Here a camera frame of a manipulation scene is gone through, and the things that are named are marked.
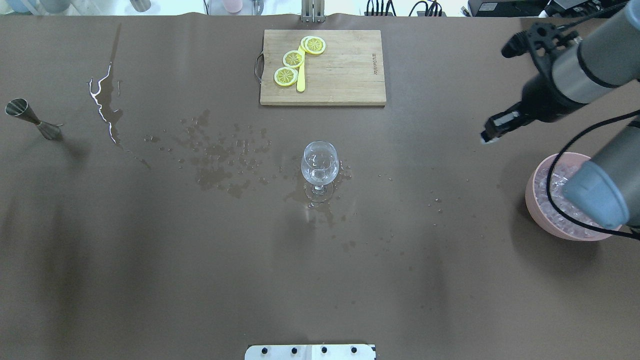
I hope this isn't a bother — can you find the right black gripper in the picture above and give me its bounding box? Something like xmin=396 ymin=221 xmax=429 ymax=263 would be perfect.
xmin=480 ymin=22 xmax=585 ymax=144

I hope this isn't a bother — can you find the steel jigger cup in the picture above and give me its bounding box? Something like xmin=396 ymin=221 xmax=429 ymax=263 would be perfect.
xmin=4 ymin=98 xmax=63 ymax=141

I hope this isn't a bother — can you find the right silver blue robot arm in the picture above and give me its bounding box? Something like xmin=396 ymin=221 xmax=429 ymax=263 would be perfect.
xmin=480 ymin=0 xmax=640 ymax=240

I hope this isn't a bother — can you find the pink bowl of ice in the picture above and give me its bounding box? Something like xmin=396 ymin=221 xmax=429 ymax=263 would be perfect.
xmin=525 ymin=152 xmax=611 ymax=242

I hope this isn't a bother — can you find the clear wine glass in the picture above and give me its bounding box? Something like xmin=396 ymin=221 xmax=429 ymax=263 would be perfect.
xmin=301 ymin=140 xmax=339 ymax=203

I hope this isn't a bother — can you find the wooden cutting board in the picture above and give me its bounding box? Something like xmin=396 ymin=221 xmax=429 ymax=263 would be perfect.
xmin=259 ymin=29 xmax=387 ymax=107

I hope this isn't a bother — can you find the far lemon slice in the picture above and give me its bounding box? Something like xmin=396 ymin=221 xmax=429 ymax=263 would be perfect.
xmin=300 ymin=35 xmax=327 ymax=55

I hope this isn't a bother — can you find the yellow plastic knife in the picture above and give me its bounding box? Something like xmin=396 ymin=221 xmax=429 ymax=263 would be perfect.
xmin=295 ymin=45 xmax=307 ymax=93

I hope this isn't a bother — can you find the middle lemon slice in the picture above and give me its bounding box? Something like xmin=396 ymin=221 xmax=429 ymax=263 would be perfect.
xmin=282 ymin=49 xmax=306 ymax=69

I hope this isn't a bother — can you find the pink plastic cup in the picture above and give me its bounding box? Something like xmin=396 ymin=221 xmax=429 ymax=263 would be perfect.
xmin=222 ymin=0 xmax=243 ymax=14

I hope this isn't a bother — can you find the aluminium frame post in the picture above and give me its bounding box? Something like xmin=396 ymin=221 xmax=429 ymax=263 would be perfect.
xmin=301 ymin=0 xmax=326 ymax=24

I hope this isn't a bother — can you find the lemon slice near handle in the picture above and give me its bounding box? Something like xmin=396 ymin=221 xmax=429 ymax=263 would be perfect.
xmin=273 ymin=66 xmax=298 ymax=87

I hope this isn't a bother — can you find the white camera pillar base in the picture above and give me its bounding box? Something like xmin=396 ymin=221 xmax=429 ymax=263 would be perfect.
xmin=244 ymin=343 xmax=378 ymax=360

